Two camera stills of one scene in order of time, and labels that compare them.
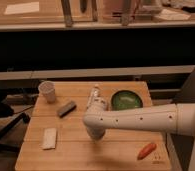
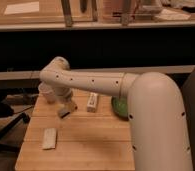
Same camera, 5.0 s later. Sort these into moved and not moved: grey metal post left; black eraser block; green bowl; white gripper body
Moved: white gripper body
Not moved: black eraser block; green bowl; grey metal post left
